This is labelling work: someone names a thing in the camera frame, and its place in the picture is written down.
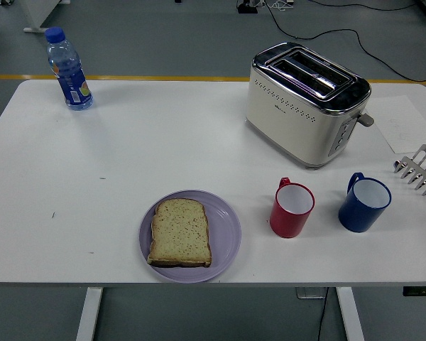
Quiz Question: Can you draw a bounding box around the lilac round plate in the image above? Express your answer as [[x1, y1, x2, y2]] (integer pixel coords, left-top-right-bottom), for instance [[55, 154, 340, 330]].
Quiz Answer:
[[138, 189, 242, 284]]

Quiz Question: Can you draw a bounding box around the bread slice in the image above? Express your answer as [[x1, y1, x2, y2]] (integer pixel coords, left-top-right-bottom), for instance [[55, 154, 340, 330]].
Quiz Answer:
[[147, 197, 213, 269]]

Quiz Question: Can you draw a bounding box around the red mug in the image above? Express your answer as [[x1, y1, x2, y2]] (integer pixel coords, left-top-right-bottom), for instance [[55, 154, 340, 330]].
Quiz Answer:
[[269, 176, 316, 239]]

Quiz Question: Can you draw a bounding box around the cream and chrome toaster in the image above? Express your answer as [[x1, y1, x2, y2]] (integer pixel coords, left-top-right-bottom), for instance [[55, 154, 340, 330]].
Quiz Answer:
[[244, 41, 376, 171]]

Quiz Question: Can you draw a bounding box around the blue mug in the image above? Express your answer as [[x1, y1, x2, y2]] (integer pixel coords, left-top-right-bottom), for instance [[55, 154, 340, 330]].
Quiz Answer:
[[338, 172, 393, 234]]

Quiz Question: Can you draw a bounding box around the black power strip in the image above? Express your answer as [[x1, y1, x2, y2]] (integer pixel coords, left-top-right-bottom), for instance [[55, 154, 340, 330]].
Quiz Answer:
[[236, 0, 259, 14]]

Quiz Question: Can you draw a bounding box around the clear bottle with blue cap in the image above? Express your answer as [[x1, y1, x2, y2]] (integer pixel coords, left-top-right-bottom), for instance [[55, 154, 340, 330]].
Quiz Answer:
[[44, 26, 94, 112]]

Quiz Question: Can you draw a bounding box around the white table leg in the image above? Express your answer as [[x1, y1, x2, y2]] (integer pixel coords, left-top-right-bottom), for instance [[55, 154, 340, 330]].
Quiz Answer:
[[335, 286, 365, 341], [75, 286, 104, 341]]

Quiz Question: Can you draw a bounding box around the metal toast rack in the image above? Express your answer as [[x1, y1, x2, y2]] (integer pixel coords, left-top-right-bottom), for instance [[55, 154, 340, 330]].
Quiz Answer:
[[393, 144, 426, 197]]

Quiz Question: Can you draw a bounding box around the yellow floor tape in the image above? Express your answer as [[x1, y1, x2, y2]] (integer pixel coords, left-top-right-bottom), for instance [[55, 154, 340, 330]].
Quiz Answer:
[[0, 73, 426, 86]]

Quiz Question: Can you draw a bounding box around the clear under-table bracket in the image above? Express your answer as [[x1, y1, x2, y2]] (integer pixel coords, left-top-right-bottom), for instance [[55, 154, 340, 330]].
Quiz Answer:
[[296, 286, 328, 299]]

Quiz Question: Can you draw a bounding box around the black under-table cable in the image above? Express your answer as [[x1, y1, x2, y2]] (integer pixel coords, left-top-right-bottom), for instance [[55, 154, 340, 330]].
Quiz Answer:
[[317, 287, 329, 341]]

